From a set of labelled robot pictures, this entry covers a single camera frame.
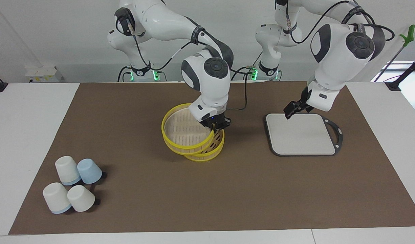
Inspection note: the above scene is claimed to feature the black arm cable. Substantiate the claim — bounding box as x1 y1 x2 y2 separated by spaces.
285 0 395 45
125 17 248 111

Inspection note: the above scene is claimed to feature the white plastic cup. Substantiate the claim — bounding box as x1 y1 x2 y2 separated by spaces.
55 156 81 186
67 185 95 212
43 182 72 214

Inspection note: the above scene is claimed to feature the white box with labels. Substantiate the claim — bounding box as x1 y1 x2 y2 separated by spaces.
25 66 64 83

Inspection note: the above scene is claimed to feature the white cutting board dark rim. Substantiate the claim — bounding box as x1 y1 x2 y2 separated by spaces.
264 113 343 157

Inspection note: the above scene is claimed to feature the light blue plastic cup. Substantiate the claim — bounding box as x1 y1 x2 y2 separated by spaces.
77 159 103 184

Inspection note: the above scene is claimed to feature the black base cable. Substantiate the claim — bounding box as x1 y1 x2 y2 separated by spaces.
118 66 132 82
231 51 262 81

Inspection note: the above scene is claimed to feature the yellow bamboo steamer tier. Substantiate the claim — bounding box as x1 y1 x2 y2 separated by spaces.
161 103 215 156
184 129 225 162

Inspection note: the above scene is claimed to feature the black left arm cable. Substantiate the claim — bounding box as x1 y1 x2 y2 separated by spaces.
285 0 395 45

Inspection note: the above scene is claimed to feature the brown table mat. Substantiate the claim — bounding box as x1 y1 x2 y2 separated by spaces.
8 81 415 235

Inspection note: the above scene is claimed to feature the green tipped thin pole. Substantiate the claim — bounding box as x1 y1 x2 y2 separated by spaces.
373 24 415 82

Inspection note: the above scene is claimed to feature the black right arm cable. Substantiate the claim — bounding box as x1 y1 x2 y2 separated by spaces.
125 17 248 111

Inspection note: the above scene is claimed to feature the black clamp stand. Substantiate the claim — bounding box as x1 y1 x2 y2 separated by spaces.
385 54 415 92

